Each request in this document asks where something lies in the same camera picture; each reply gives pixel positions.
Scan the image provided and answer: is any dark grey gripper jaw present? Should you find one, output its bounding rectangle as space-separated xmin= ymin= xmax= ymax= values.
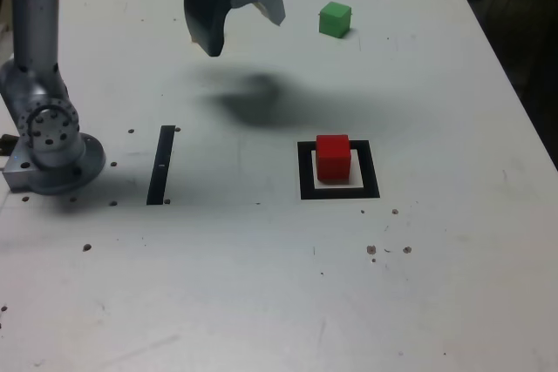
xmin=183 ymin=0 xmax=236 ymax=58

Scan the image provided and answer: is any green cube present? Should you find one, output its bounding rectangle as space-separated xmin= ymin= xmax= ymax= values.
xmin=318 ymin=1 xmax=352 ymax=39

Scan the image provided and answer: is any red cube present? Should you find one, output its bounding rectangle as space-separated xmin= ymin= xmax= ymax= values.
xmin=315 ymin=133 xmax=352 ymax=183

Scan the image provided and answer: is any black tape square outline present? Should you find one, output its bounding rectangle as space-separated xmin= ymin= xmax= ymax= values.
xmin=296 ymin=139 xmax=381 ymax=201

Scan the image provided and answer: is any black tape strip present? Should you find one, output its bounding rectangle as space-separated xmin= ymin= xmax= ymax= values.
xmin=146 ymin=125 xmax=177 ymax=206

